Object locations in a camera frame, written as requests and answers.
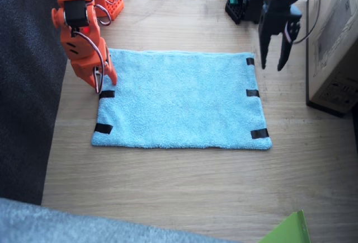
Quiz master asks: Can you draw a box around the lime green plastic bracket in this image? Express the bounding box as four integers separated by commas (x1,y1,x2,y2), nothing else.
258,209,312,243

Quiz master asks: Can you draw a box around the dark grey foam panel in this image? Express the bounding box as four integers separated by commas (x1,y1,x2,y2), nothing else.
0,0,69,206

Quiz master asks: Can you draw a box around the light blue towel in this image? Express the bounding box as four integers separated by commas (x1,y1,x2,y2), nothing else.
91,48,273,151

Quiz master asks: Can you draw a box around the brown cardboard box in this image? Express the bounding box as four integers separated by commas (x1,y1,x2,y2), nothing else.
306,0,358,118

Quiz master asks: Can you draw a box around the light grey foam panel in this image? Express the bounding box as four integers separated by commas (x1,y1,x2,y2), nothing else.
0,197,233,243

